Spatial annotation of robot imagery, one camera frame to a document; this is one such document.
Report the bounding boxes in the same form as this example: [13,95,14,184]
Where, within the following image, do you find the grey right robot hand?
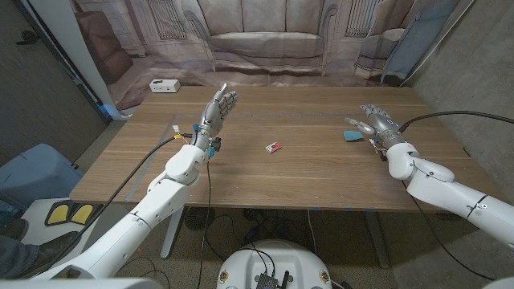
[345,103,406,149]

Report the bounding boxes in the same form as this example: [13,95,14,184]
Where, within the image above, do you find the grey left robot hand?
[191,83,239,152]

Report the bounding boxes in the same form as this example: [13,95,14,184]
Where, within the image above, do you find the white power box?
[149,79,182,94]

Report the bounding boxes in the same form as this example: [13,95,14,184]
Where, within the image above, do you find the printed sofa room backdrop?
[70,0,463,112]

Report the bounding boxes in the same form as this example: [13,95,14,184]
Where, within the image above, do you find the grey table leg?
[362,210,391,270]

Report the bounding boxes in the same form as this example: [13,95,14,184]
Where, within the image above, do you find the white table leg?
[160,206,186,259]

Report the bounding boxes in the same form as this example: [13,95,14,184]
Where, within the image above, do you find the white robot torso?
[216,239,333,289]

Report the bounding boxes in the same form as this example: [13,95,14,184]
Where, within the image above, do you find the yellow black foot pedal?
[43,200,106,227]

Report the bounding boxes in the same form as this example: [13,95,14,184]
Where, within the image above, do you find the black antenna module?
[254,270,291,289]

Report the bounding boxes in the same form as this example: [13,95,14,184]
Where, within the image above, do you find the blue plastic bin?
[0,143,84,214]

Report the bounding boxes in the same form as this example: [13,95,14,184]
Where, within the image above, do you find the black leather shoe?
[15,230,81,279]

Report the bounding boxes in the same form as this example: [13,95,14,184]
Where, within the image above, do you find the person's blue jeans leg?
[0,234,41,280]

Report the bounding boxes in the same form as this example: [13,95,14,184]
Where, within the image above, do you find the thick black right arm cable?
[397,110,514,134]

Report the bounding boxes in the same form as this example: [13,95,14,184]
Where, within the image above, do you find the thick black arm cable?
[47,133,194,268]
[397,110,514,134]

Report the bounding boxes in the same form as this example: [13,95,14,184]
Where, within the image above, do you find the thin black left wrist cable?
[196,155,214,289]

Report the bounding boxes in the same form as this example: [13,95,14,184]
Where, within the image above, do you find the white backdrop frame pole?
[400,0,475,87]

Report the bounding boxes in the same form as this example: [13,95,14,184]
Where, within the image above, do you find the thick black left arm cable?
[47,133,194,268]

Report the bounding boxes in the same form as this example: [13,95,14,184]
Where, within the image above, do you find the tangled black floor cables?
[208,207,318,266]

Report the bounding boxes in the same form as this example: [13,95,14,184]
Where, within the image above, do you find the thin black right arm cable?
[401,180,497,282]

